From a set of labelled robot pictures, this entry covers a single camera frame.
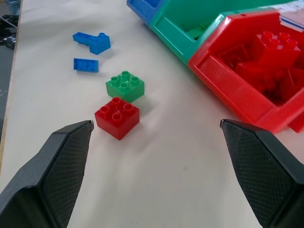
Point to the red square toy brick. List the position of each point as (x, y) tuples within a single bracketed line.
[(116, 120)]

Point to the black equipment beside table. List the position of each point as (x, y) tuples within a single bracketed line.
[(8, 31)]

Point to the blue T-shaped toy brick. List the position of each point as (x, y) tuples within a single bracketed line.
[(95, 41)]

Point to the green brick in bin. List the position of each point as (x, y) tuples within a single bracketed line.
[(198, 31)]

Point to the red studded brick in bin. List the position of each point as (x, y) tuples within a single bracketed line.
[(276, 51)]

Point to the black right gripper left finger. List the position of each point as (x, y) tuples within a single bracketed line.
[(54, 171)]

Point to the green plastic bin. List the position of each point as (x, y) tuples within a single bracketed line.
[(175, 26)]

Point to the blue plastic bin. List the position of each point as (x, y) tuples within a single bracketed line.
[(142, 8)]

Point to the red plastic bin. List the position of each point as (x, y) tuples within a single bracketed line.
[(237, 95)]

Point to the white blue-striped label card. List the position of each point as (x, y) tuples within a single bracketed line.
[(292, 21)]

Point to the flat blue toy brick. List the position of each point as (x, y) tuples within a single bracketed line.
[(85, 65)]

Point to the green square toy brick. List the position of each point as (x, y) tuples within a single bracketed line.
[(124, 86)]

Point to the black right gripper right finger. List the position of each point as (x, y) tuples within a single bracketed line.
[(259, 171)]

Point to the red flat brick in bin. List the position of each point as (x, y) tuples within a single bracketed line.
[(259, 73)]

